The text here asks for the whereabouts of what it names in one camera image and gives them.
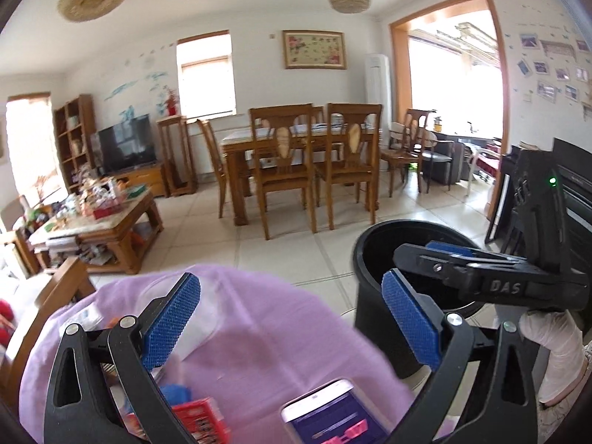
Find black trash bin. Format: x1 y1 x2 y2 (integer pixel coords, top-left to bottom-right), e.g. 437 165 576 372
352 221 498 380

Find wooden bookshelf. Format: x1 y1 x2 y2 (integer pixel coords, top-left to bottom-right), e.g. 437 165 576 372
52 94 99 195

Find black upright piano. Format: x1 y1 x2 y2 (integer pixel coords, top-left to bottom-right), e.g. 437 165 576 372
552 138 592 271

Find blue wall decals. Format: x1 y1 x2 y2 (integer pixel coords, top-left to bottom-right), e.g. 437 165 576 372
104 71 169 121

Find tall bright balcony window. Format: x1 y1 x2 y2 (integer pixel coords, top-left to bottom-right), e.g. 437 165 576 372
6 92 65 204

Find heap of assorted knickknacks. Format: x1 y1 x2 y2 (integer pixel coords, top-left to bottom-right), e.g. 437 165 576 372
28 176 149 241

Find red cushion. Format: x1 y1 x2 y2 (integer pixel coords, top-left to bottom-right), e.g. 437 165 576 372
0 298 17 347

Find dark grey armchair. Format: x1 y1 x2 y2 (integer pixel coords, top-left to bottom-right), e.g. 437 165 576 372
423 141 465 185

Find wooden television cabinet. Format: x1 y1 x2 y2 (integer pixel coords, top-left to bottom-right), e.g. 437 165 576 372
108 163 168 199

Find wooden frame sofa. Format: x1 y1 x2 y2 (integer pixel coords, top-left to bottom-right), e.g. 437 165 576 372
0 256 96 398

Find purple patterned cloth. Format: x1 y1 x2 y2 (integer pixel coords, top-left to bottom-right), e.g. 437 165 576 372
18 263 456 444

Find wooden doorway arch frame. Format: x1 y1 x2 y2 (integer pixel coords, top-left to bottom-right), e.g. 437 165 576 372
388 0 509 155

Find wooden coffee table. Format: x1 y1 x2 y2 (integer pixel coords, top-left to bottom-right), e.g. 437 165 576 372
28 187 165 275

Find person's right hand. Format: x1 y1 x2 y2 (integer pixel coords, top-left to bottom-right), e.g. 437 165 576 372
518 309 587 408

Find ceiling drying rack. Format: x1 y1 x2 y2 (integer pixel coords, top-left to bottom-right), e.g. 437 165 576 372
437 21 499 66

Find tall wooden plant stand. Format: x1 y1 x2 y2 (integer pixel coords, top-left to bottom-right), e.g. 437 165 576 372
156 115 199 197

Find wall photo collage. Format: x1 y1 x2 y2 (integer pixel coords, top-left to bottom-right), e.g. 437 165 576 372
517 32 592 121

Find flat screen television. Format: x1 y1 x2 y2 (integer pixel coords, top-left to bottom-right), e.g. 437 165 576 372
97 114 158 175

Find white standing air conditioner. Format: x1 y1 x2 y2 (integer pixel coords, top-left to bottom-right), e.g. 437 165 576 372
364 54 391 123

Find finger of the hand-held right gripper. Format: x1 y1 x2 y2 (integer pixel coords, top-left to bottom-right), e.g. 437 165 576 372
393 243 470 290
425 240 528 266

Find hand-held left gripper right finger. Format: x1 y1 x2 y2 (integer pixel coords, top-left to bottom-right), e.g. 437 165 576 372
381 268 539 444

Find white-edged smartphone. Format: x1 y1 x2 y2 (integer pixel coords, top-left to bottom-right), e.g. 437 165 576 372
280 378 391 444

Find red snack packet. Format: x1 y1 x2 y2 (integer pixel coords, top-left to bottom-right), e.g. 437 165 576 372
171 397 232 444

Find small blue packet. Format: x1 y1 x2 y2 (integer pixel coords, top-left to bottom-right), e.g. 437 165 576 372
159 383 192 410

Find wooden dining chair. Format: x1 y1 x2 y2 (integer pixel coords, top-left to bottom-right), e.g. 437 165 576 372
314 103 384 232
196 119 253 218
381 108 438 197
296 106 325 127
249 107 320 240

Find dried red branch bouquet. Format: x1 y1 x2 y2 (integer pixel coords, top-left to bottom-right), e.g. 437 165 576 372
32 175 58 206

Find framed floral painting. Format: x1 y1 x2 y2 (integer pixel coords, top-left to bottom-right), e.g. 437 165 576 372
282 30 347 70

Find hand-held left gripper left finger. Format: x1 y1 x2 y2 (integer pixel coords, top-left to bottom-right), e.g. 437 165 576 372
44 272 202 444

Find wooden dining table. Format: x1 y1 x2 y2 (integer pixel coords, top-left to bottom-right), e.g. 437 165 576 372
219 122 382 227

